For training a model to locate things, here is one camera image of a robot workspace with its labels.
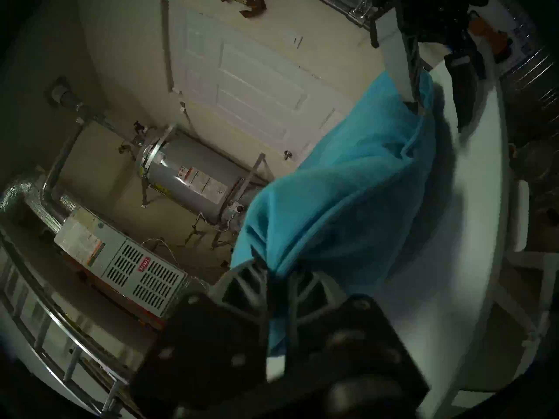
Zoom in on white panel door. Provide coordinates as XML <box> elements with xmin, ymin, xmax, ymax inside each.
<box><xmin>162</xmin><ymin>0</ymin><xmax>354</xmax><ymax>161</ymax></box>

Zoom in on grey furnace unit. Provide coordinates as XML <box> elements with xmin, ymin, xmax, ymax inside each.
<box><xmin>53</xmin><ymin>204</ymin><xmax>190</xmax><ymax>323</ymax></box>

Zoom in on metal flue pipe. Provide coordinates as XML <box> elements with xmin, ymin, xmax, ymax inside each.
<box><xmin>41</xmin><ymin>76</ymin><xmax>110</xmax><ymax>196</ymax></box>

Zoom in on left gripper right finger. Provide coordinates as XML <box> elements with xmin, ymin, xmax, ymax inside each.
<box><xmin>264</xmin><ymin>265</ymin><xmax>431</xmax><ymax>419</ymax></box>

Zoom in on white rolling overbed table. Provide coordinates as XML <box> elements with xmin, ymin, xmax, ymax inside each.
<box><xmin>266</xmin><ymin>27</ymin><xmax>559</xmax><ymax>412</ymax></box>

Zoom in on utility pump cardboard box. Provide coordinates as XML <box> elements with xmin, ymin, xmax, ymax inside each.
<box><xmin>466</xmin><ymin>6</ymin><xmax>538</xmax><ymax>76</ymax></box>

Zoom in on teal tufted seat cushion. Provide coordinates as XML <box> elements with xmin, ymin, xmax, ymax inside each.
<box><xmin>229</xmin><ymin>70</ymin><xmax>437</xmax><ymax>357</ymax></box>

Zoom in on metal heater strap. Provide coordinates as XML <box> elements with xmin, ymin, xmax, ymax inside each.
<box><xmin>221</xmin><ymin>152</ymin><xmax>268</xmax><ymax>224</ymax></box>
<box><xmin>135</xmin><ymin>125</ymin><xmax>177</xmax><ymax>179</ymax></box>

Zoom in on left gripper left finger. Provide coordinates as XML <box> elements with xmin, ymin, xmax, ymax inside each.
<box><xmin>130</xmin><ymin>258</ymin><xmax>270</xmax><ymax>419</ymax></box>

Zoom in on chrome wire shelving rack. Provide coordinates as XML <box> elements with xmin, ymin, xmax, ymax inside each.
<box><xmin>295</xmin><ymin>0</ymin><xmax>559</xmax><ymax>117</ymax></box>

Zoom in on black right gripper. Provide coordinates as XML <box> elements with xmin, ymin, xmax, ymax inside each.
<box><xmin>369</xmin><ymin>0</ymin><xmax>490</xmax><ymax>134</ymax></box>

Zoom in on aluminium ladder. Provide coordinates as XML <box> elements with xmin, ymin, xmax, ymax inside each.
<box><xmin>0</xmin><ymin>235</ymin><xmax>149</xmax><ymax>416</ymax></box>

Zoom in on silver flexible foil duct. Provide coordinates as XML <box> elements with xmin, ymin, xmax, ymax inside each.
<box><xmin>0</xmin><ymin>178</ymin><xmax>81</xmax><ymax>231</ymax></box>

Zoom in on grey water heater tank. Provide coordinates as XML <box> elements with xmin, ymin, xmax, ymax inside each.
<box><xmin>135</xmin><ymin>125</ymin><xmax>267</xmax><ymax>226</ymax></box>

